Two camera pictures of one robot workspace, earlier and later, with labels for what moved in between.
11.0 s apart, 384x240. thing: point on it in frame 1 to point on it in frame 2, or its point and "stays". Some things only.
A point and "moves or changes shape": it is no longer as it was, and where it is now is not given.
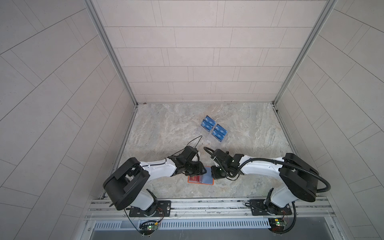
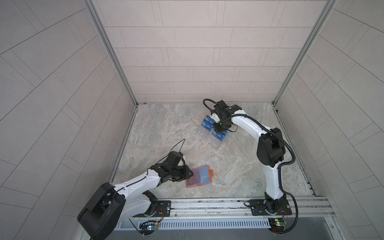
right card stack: [219, 132] stays
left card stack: [208, 123] stays
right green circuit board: [277, 225] stays
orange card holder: [205, 178] moves or changes shape
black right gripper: [214, 176] to [217, 129]
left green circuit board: [148, 227] stays
